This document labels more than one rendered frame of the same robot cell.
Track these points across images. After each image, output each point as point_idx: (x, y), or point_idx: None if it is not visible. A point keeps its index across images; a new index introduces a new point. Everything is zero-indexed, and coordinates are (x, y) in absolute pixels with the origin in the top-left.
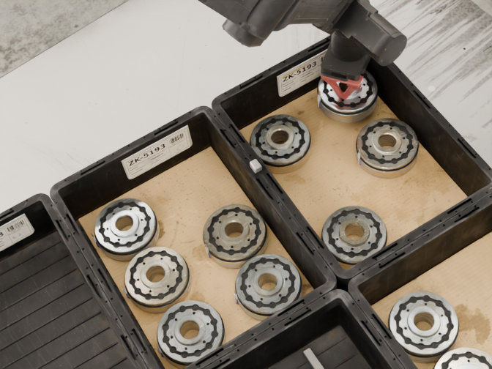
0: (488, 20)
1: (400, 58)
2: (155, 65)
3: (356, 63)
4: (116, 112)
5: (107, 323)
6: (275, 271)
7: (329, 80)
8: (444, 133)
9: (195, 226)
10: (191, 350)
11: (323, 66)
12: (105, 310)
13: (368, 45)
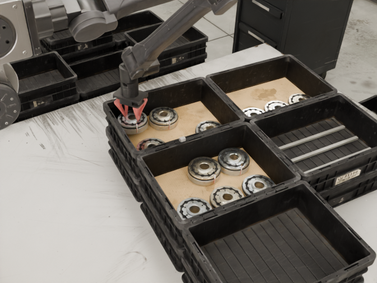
0: (77, 105)
1: (87, 134)
2: (44, 235)
3: (140, 92)
4: (74, 258)
5: (249, 228)
6: (229, 153)
7: (139, 108)
8: (173, 88)
9: (193, 189)
10: (269, 186)
11: (139, 101)
12: (261, 198)
13: (156, 63)
